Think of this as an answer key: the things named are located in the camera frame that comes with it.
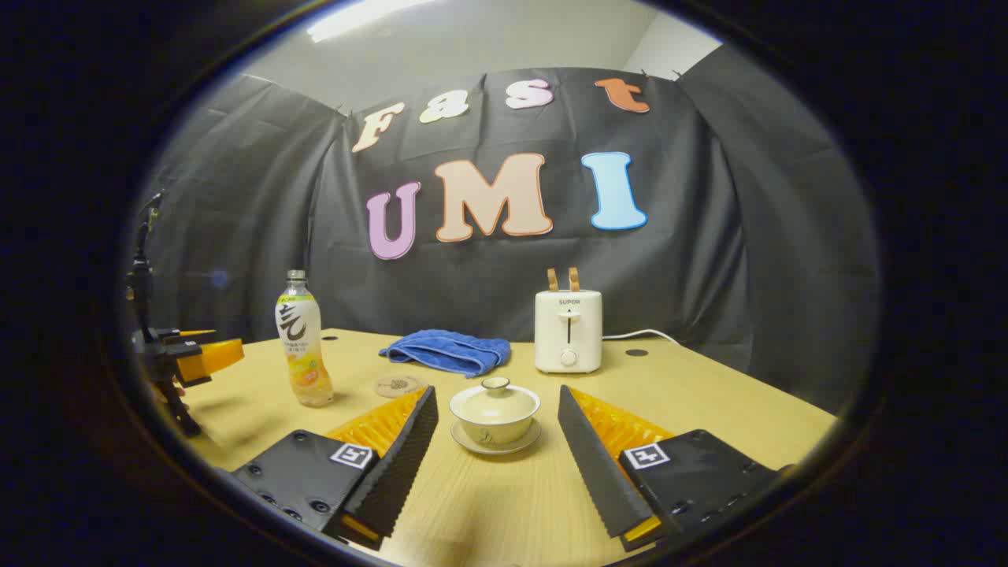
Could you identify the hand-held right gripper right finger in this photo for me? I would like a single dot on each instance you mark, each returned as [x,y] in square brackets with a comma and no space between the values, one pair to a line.
[598,468]

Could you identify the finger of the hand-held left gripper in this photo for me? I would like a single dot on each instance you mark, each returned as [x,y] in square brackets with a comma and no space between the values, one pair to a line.
[209,358]
[193,333]

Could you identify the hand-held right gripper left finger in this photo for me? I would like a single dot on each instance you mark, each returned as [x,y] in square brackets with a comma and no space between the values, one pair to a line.
[402,465]

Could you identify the round cork coaster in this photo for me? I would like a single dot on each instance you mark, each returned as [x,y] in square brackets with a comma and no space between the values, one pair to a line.
[399,386]

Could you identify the clear water bottle white label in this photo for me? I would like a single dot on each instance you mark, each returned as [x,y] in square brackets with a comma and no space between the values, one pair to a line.
[299,331]

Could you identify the cream ceramic teacup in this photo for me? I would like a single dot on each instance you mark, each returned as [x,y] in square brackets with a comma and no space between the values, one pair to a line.
[494,431]

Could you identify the cream teacup lid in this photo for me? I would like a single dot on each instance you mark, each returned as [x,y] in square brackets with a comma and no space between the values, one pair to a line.
[494,402]

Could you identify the blue folded towel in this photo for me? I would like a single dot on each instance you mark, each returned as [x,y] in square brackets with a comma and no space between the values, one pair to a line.
[449,350]

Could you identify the white toaster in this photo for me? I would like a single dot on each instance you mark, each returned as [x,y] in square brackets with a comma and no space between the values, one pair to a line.
[568,339]

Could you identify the toast bread slice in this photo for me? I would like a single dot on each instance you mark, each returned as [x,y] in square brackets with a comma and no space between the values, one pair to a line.
[553,279]
[574,279]

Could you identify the black backdrop cloth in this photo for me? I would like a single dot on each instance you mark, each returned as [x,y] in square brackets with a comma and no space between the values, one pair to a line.
[693,236]

